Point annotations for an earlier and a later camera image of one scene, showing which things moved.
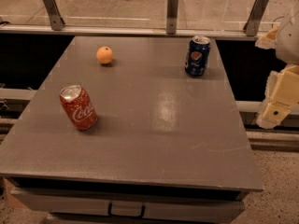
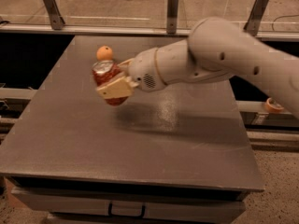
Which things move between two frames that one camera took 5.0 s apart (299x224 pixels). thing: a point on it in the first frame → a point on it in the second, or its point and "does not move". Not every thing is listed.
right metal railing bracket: (256, 13) does not move
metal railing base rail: (233, 34) does not move
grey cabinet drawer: (106, 202) does not move
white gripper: (290, 44) → (144, 68)
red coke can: (78, 106) → (103, 71)
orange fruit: (104, 54) does not move
